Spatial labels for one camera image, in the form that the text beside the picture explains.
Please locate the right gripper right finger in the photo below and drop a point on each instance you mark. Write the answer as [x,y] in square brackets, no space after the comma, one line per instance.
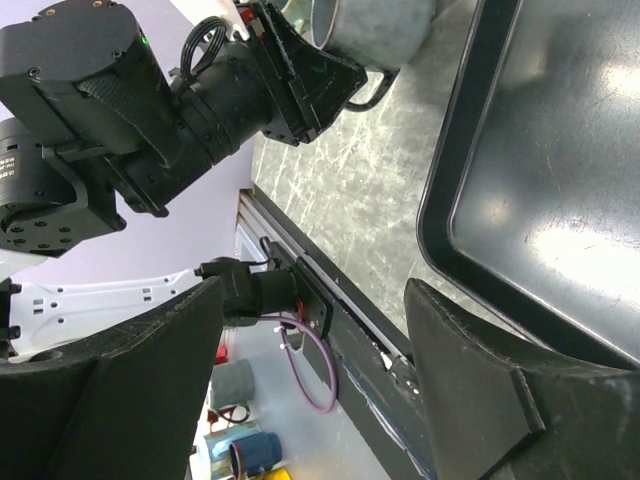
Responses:
[500,407]

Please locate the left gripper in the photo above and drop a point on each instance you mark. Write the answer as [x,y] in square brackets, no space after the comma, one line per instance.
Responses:
[308,88]

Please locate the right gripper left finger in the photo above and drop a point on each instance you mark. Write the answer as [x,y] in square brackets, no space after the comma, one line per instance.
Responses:
[120,404]

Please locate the grey mug white rim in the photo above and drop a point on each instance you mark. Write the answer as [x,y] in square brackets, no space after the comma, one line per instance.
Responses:
[379,35]

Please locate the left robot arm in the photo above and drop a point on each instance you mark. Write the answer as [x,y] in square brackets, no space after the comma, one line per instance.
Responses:
[93,119]

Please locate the grey mug off table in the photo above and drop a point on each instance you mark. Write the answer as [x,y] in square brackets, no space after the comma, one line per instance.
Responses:
[232,388]

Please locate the dark blue mug off table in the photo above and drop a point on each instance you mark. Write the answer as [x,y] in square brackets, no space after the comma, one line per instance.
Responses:
[255,454]

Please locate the yellow object off table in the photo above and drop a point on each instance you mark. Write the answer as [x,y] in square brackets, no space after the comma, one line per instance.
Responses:
[276,474]

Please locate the black tray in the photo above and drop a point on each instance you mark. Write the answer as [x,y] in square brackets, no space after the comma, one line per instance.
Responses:
[531,206]

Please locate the aluminium rail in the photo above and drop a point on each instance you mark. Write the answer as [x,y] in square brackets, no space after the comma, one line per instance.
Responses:
[265,234]

